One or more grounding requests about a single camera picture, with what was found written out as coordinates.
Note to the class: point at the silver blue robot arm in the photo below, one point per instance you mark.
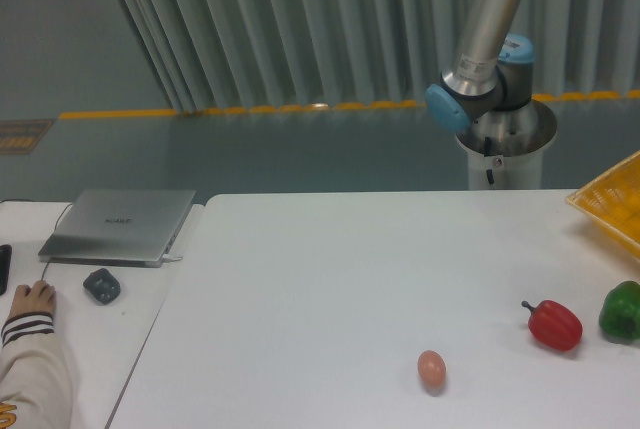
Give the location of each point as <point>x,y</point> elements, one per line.
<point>487,34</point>

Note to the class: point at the silver closed laptop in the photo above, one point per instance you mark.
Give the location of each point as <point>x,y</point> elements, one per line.
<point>134,228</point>

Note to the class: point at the brown egg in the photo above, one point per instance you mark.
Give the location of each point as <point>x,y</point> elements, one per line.
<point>431,369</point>

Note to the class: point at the cream sleeved forearm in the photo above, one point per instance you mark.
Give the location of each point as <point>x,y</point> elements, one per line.
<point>36,387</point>

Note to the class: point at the pleated grey curtain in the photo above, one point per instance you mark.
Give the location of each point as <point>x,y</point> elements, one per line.
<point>223,54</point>

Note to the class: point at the red bell pepper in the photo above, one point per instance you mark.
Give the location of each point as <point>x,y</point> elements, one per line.
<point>554,325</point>

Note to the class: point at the green bell pepper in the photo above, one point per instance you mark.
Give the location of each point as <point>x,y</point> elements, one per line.
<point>619,316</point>

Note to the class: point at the yellow plastic basket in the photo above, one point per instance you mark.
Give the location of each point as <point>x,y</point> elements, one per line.
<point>611,202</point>

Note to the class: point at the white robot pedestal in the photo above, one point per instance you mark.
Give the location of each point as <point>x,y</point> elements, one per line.
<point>505,149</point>

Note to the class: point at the dark earbuds case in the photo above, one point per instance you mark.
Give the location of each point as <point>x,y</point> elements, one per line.
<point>103,287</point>

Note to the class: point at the person's hand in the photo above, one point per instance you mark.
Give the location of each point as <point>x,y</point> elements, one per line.
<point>38,298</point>

